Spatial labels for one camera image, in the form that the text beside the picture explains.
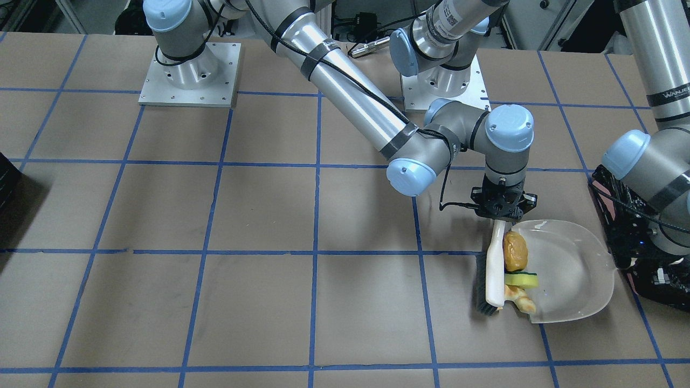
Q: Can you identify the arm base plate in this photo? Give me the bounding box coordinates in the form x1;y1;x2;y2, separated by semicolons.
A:
139;43;243;108
400;56;491;113

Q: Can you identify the toy bread piece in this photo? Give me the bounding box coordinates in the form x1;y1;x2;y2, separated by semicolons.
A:
503;285;537;315

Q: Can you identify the yellow green sponge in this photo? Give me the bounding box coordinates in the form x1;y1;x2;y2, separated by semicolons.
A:
503;271;540;289

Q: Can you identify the beige hand brush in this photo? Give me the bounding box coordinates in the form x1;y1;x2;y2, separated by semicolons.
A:
474;219;507;316

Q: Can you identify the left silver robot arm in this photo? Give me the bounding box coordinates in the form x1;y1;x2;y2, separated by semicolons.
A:
387;1;688;256

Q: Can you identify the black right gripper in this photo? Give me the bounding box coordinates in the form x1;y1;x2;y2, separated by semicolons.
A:
471;186;538;221

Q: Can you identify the beige plastic dustpan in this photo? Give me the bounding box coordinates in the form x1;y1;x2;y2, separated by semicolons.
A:
510;219;615;323

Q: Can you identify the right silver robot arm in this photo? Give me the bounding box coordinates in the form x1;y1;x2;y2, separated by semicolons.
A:
143;1;537;221

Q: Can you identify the black lined trash bin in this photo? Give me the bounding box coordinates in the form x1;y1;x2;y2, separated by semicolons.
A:
589;165;689;311

